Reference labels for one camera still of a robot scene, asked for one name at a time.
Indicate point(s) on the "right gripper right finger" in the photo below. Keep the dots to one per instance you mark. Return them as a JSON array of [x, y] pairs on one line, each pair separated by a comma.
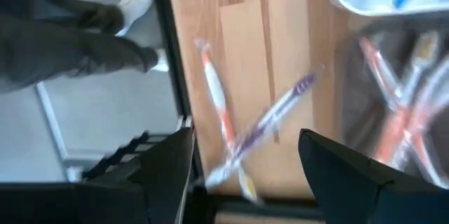
[[340, 189]]

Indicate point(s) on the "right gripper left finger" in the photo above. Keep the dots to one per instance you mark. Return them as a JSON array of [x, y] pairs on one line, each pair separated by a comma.
[[168, 182]]

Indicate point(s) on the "purple toothbrush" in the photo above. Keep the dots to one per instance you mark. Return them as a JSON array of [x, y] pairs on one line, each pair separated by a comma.
[[277, 111]]

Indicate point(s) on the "smoky transparent plastic bin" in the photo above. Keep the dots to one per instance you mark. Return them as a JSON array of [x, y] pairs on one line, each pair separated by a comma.
[[354, 111]]

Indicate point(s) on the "person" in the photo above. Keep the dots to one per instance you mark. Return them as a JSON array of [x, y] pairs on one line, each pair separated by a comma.
[[52, 48]]

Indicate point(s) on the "silver aluminium bracket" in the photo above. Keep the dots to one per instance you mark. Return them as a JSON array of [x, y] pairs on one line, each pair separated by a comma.
[[184, 121]]

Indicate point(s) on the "black aluminium table frame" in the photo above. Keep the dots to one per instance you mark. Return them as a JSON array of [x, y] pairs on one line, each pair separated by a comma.
[[172, 41]]

